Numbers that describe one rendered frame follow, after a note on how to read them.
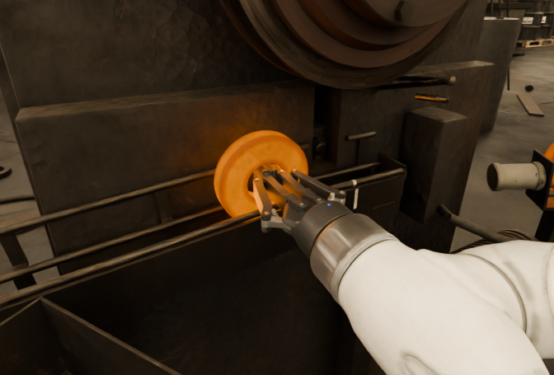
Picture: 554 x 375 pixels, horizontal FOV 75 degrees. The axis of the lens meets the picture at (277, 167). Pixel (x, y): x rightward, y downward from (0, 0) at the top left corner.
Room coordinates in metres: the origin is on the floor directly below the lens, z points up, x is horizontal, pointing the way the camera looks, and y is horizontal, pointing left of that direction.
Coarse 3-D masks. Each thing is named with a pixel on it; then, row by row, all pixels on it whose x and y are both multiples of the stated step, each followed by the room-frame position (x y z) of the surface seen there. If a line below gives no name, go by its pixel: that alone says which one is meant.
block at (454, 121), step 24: (408, 120) 0.73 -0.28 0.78; (432, 120) 0.68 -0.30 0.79; (456, 120) 0.68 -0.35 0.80; (408, 144) 0.72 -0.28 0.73; (432, 144) 0.67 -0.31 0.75; (456, 144) 0.68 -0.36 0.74; (408, 168) 0.71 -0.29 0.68; (432, 168) 0.66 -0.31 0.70; (456, 168) 0.69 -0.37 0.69; (408, 192) 0.70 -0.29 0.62; (432, 192) 0.66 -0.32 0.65; (432, 216) 0.67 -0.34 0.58
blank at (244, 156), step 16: (240, 144) 0.50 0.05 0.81; (256, 144) 0.50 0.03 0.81; (272, 144) 0.51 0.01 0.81; (288, 144) 0.52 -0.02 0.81; (224, 160) 0.49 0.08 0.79; (240, 160) 0.49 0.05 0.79; (256, 160) 0.50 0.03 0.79; (272, 160) 0.51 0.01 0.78; (288, 160) 0.52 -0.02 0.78; (304, 160) 0.54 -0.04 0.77; (224, 176) 0.48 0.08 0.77; (240, 176) 0.49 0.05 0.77; (224, 192) 0.48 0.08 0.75; (240, 192) 0.49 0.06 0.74; (224, 208) 0.48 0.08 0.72; (240, 208) 0.49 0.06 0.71; (256, 208) 0.50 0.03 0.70
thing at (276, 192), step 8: (264, 176) 0.48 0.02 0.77; (272, 184) 0.45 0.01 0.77; (272, 192) 0.45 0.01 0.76; (280, 192) 0.43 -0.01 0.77; (288, 192) 0.43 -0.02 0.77; (280, 200) 0.43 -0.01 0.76; (288, 200) 0.41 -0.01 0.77; (296, 200) 0.40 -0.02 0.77; (280, 208) 0.43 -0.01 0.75; (296, 208) 0.39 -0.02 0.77; (304, 208) 0.39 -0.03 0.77
